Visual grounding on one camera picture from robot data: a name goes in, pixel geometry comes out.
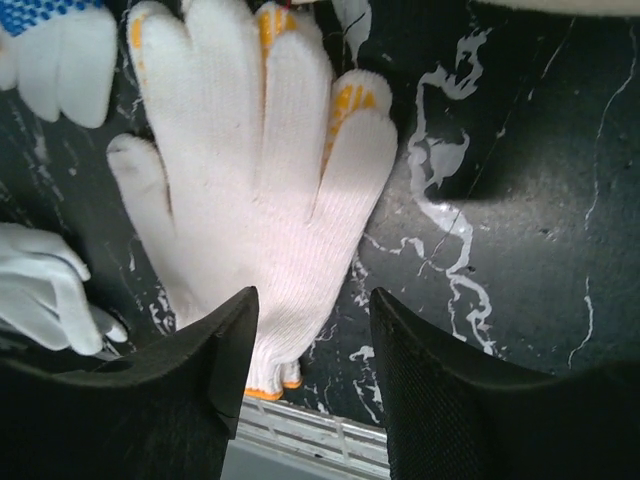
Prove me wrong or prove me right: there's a yellow dotted knit glove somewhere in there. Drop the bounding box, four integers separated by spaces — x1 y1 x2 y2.
128 0 393 166

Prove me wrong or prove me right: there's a white glove front left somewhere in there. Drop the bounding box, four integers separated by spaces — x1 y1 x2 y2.
1 222 129 356

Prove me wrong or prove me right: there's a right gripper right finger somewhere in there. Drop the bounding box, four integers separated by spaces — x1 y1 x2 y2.
370 288 639 479

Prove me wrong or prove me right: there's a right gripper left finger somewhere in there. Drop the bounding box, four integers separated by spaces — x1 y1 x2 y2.
1 287 259 479

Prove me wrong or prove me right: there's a blue dotted knit glove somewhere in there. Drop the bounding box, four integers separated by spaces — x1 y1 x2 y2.
1 0 118 129

